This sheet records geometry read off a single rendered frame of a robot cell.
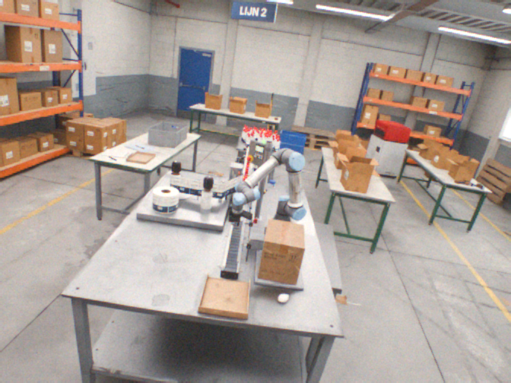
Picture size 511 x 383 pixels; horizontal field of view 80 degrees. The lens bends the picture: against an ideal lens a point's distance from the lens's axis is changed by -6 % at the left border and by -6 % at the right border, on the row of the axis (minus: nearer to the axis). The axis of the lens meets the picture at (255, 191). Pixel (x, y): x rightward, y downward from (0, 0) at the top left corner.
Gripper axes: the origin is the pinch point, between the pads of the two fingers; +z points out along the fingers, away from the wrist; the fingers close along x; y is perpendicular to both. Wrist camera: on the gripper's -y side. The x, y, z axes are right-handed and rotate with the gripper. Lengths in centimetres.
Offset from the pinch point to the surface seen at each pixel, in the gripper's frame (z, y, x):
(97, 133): 198, 269, -262
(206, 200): 5.5, 28.0, -21.9
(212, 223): 8.5, 19.9, -3.9
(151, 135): 107, 136, -184
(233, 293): -23, -4, 60
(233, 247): -6.3, 1.2, 21.7
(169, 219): 9, 52, -2
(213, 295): -25, 8, 63
